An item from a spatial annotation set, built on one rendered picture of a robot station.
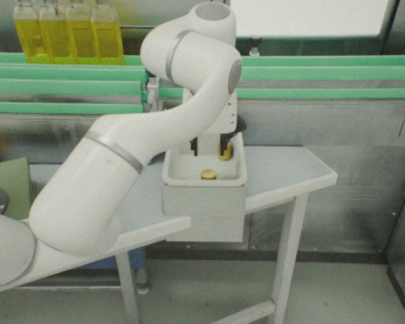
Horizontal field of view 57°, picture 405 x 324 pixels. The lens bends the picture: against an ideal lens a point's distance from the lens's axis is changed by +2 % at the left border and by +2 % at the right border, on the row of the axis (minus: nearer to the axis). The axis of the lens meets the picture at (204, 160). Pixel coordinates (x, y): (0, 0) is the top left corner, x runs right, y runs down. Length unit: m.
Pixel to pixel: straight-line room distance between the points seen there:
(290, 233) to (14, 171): 0.71
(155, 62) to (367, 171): 1.04
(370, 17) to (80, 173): 0.90
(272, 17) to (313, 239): 0.90
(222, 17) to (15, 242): 0.40
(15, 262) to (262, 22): 0.82
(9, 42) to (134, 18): 0.38
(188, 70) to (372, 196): 1.12
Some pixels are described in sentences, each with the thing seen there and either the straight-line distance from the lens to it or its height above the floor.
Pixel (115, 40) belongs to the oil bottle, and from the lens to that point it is 0.94.
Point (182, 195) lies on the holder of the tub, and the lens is 0.75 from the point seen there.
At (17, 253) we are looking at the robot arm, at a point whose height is 0.93.
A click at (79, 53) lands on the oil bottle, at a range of 0.98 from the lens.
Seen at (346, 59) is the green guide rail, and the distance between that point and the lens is 1.05.
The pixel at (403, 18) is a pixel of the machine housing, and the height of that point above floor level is 1.03.
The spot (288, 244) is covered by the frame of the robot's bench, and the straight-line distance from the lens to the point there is 1.11.
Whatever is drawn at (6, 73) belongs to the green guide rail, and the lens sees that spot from 1.03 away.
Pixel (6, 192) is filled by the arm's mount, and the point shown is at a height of 0.82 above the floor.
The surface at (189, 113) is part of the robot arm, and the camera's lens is 0.45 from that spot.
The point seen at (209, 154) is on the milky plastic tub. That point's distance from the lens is 0.93.
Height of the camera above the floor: 1.29
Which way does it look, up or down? 35 degrees down
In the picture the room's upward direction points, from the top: straight up
